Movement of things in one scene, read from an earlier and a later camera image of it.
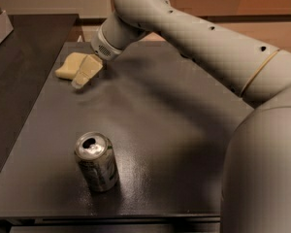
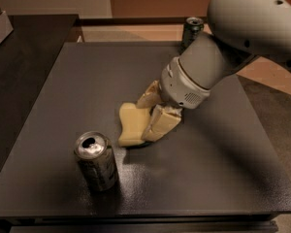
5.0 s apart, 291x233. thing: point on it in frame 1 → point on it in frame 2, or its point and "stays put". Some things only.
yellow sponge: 71,66 → 133,120
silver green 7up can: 97,159 stays put
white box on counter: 0,28 stays put
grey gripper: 102,49 → 178,87
